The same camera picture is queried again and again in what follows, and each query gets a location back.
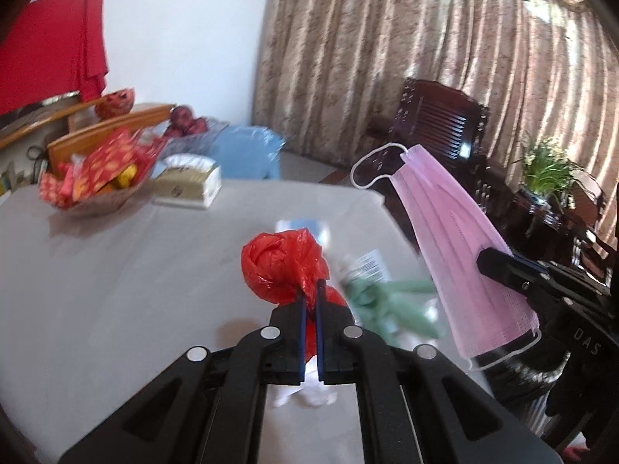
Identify pink face mask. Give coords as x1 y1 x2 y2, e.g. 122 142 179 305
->
349 143 541 370

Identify white tissue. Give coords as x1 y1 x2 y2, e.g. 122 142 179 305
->
272 355 338 408

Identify green plastic bag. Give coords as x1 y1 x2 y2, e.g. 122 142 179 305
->
343 278 445 346

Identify white medicine box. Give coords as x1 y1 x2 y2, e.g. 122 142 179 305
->
338 249 392 283

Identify red plastic bag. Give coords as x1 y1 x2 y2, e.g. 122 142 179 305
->
240 229 347 362

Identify blue white paper cup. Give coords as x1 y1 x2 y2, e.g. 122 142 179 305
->
275 219 332 249

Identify black trash bin bag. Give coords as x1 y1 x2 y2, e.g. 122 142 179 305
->
482 344 570 408

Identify dark wooden side table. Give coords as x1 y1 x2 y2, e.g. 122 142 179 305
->
494 184 617 280

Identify green potted plant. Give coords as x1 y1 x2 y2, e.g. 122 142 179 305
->
515 133 582 206

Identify dark wooden armchair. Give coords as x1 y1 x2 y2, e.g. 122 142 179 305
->
366 78 504 213

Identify gold tissue pack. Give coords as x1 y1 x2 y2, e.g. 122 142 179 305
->
151 153 221 210

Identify floral beige curtain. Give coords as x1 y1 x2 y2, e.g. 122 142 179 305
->
253 0 618 193

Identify glass snack bowl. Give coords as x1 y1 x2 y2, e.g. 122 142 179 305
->
38 168 146 217

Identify blue plastic stool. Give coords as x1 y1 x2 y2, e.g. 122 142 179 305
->
208 126 286 180

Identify red snack packets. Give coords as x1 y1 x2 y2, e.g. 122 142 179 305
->
46 127 167 202

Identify glass fruit bowl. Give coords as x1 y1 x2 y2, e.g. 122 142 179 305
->
159 118 230 159

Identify red apples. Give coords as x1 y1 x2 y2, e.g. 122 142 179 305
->
164 106 209 138

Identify wooden tv cabinet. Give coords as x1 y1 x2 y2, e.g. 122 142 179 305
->
1 96 174 194

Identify red orange bag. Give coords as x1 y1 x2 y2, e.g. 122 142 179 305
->
94 88 135 121

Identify red cloth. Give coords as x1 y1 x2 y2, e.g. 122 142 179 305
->
1 0 108 114

